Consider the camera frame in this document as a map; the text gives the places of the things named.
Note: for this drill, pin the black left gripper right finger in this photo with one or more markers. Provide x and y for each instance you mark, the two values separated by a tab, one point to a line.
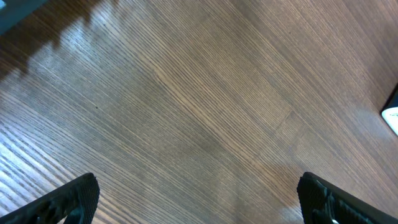
324	203

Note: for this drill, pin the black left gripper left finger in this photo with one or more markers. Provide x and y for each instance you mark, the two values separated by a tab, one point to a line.
74	202

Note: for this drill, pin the white barcode scanner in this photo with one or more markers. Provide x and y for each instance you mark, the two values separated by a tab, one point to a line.
389	111

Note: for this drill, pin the grey plastic mesh basket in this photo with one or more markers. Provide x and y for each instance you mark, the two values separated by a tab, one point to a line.
13	11

